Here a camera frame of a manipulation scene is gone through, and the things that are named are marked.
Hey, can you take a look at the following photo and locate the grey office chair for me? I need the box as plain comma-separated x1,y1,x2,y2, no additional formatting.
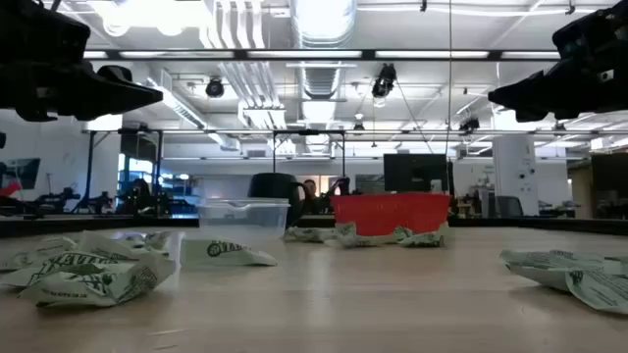
494,195,525,218

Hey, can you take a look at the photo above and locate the black metal stand frame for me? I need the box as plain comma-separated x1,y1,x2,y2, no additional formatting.
80,127,166,217

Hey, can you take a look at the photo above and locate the black overhead hanging camera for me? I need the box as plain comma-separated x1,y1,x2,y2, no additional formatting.
370,62,398,99

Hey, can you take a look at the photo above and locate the black table edge rail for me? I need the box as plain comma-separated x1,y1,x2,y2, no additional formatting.
0,214,628,237

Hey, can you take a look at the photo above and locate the white square column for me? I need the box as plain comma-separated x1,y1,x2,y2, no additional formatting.
492,134,541,217

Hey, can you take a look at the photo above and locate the black overhead light beam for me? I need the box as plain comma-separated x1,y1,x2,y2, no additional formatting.
82,48,561,62

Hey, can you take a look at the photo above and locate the silver ceiling air duct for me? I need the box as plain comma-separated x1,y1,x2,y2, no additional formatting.
288,0,358,99

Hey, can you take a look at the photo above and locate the clear plastic food container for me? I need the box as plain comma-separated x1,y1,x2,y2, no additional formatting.
195,197,291,242

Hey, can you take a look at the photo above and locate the dark wall screen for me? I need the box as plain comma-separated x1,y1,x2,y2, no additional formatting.
0,157,41,190

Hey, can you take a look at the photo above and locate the silver horizontal rail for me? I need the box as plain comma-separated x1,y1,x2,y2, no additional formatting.
161,128,628,136

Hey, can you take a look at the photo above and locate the black computer monitor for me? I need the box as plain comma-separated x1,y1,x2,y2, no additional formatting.
383,153,455,195

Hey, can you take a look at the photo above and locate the black mug green inside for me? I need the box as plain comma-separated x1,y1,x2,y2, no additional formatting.
247,172,313,227

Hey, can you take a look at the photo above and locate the red plastic slotted basket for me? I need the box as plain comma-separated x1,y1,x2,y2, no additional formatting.
330,192,451,237

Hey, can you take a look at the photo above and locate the person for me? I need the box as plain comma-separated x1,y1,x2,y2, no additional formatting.
301,178,320,215

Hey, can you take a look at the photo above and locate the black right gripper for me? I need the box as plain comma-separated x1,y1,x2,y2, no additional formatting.
488,4,628,123

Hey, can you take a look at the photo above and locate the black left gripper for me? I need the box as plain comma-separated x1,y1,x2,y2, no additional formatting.
0,0,164,123

